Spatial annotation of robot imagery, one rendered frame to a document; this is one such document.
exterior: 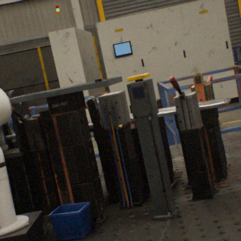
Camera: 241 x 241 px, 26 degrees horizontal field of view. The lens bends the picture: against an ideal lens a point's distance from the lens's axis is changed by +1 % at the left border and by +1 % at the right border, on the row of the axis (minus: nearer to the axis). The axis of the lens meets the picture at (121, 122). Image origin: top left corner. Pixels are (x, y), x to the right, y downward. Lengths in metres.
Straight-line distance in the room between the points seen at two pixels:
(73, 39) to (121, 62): 0.99
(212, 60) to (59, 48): 2.89
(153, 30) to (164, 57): 0.54
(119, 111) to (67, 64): 8.18
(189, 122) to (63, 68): 8.30
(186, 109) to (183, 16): 8.29
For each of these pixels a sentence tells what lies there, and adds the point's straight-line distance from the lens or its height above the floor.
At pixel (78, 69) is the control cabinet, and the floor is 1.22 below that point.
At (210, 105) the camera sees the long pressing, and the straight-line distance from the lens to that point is 1.85.
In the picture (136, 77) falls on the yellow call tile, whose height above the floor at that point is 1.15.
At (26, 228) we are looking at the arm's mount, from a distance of 1.60.
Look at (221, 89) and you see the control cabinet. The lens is 10.09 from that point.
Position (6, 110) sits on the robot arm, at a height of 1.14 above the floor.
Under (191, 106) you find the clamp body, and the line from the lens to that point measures 1.74.
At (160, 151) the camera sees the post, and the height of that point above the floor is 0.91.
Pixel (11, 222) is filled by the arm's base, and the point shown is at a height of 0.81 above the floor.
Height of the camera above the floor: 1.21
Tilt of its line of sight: 7 degrees down
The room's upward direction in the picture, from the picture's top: 12 degrees counter-clockwise
